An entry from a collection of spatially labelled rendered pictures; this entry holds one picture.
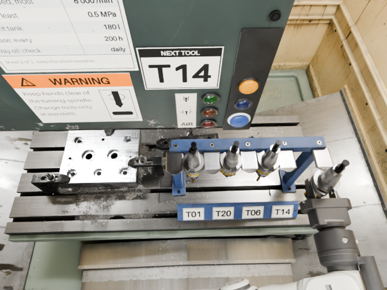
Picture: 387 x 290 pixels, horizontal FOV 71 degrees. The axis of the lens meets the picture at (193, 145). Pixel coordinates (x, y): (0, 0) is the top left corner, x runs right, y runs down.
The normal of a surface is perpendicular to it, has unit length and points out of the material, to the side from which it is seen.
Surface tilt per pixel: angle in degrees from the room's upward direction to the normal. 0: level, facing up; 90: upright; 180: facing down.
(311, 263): 24
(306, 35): 90
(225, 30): 90
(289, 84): 0
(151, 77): 90
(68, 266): 0
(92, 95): 90
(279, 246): 8
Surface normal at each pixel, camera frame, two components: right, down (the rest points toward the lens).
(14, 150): 0.41, -0.44
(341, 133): -0.40, -0.43
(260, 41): 0.03, 0.88
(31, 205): 0.00, -0.48
